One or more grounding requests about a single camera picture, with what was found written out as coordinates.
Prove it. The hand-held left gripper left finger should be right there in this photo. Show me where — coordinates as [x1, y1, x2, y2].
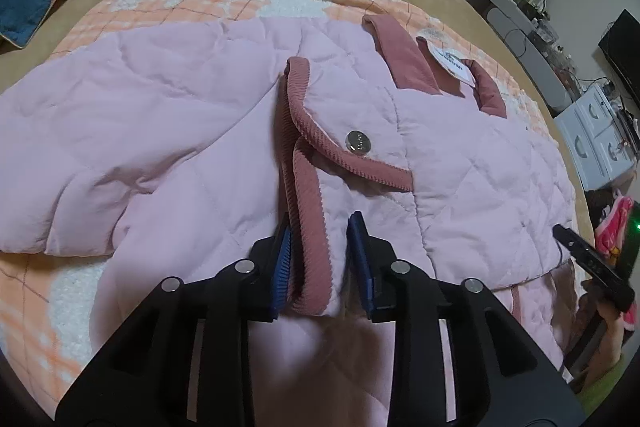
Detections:
[55, 224, 294, 427]

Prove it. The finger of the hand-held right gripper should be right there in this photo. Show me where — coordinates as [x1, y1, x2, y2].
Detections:
[552, 223, 636, 309]

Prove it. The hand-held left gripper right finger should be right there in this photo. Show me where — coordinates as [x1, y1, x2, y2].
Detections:
[346, 212, 587, 427]

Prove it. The pink quilted jacket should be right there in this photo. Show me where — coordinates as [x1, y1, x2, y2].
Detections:
[0, 14, 577, 427]

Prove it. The person's right forearm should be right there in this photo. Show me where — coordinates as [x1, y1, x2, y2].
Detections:
[575, 294, 627, 395]

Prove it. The red pink cloth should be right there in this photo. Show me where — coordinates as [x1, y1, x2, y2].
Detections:
[593, 191, 636, 259]

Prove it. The white drawer cabinet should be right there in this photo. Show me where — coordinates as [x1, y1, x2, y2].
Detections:
[552, 86, 639, 194]

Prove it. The black television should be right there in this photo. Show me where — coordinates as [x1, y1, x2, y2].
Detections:
[598, 9, 640, 94]

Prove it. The grey desk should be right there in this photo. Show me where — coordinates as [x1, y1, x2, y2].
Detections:
[464, 0, 585, 112]

